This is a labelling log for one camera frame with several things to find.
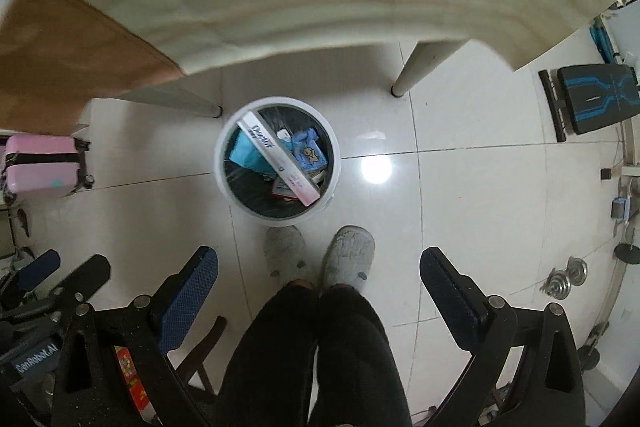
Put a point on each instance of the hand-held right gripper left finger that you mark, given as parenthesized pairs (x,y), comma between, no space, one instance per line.
(192,297)

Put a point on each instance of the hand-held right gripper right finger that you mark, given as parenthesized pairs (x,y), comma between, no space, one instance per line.
(445,292)

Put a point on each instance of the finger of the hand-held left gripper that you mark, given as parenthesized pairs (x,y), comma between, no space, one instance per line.
(40,267)
(85,272)

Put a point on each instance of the white round trash bin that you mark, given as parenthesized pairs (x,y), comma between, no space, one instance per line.
(225,177)

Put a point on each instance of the long white box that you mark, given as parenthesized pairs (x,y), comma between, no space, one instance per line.
(277,154)

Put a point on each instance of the blue packet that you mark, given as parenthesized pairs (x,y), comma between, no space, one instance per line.
(307,152)

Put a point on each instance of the red printed packet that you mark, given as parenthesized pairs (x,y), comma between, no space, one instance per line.
(131,374)

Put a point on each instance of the pink suitcase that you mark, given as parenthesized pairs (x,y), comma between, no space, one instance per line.
(40,167)

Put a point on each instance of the grey fuzzy slipper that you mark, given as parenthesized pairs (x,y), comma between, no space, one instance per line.
(347,257)
(285,252)

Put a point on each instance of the metal dumbbell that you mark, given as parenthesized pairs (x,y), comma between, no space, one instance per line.
(562,282)

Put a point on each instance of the person's legs dark pants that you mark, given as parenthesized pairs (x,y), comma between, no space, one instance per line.
(320,357)

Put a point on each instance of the blue power adapter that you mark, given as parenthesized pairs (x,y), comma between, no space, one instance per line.
(619,208)

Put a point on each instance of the brown cloth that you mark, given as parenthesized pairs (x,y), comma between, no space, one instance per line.
(60,57)

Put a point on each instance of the white power strip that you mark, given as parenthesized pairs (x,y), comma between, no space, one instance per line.
(631,170)

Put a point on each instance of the black blue exercise bench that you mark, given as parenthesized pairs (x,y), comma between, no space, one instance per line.
(595,97)

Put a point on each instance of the blue plastic item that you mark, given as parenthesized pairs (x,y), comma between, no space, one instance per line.
(602,42)

